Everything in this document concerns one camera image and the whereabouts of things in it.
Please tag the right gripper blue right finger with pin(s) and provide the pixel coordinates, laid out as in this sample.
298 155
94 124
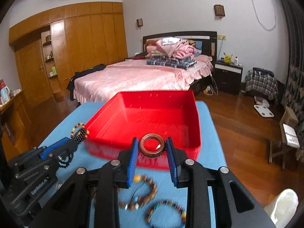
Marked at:
173 161

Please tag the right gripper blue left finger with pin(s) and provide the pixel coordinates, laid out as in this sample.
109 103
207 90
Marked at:
132 161

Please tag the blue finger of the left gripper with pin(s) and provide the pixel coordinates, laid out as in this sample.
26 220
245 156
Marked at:
66 150
47 150

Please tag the wooden side cabinet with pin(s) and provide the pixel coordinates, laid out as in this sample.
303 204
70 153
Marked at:
16 124

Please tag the blue table cloth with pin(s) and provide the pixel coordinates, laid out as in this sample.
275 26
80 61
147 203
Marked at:
211 156

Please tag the red metal tin box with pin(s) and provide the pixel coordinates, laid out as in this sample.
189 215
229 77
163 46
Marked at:
130 115

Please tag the black garment on bed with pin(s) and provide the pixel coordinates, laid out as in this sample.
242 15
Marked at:
71 84

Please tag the bed with pink cover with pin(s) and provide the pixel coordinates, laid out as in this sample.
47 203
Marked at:
137 75

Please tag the wooden wardrobe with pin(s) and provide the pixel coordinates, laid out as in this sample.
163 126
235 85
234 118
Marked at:
51 46

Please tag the dark nightstand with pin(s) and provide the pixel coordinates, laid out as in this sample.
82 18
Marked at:
228 77

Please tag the white bathroom scale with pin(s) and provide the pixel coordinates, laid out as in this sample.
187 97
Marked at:
264 111

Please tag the pile of folded clothes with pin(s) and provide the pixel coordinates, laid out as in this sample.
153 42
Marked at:
170 52

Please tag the yellow pikachu toy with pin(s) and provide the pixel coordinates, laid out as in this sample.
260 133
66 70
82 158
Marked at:
227 58

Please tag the white bin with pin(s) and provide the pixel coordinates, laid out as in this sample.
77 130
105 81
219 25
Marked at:
282 209

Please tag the white bottle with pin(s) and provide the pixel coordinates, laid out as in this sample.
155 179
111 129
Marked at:
236 61

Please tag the small wooden stool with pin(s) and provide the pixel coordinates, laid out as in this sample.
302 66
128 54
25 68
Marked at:
289 139

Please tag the dark patterned curtain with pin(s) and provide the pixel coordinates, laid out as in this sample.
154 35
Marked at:
293 96

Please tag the left wall lamp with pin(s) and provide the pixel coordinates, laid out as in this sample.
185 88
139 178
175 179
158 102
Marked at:
139 22

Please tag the wall lamp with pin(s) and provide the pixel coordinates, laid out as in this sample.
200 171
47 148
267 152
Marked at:
139 22
219 10

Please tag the right wall lamp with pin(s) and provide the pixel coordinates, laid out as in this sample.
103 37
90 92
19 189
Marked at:
219 10

